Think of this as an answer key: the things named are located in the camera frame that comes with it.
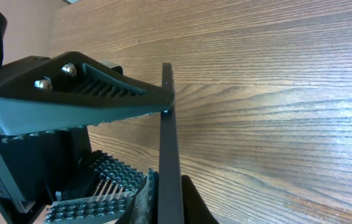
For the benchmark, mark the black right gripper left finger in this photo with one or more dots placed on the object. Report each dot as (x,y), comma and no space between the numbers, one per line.
(142,208)

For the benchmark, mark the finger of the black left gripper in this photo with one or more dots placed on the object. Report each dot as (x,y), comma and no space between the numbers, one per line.
(41,95)

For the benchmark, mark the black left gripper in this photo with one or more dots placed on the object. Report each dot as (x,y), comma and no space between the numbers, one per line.
(42,142)

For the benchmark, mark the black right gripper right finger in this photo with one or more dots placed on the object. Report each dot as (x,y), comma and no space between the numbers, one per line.
(195,209)

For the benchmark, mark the Samsung Galaxy smartphone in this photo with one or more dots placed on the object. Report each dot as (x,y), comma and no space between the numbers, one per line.
(170,195)

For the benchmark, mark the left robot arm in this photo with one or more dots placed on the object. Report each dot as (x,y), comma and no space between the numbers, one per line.
(46,159)

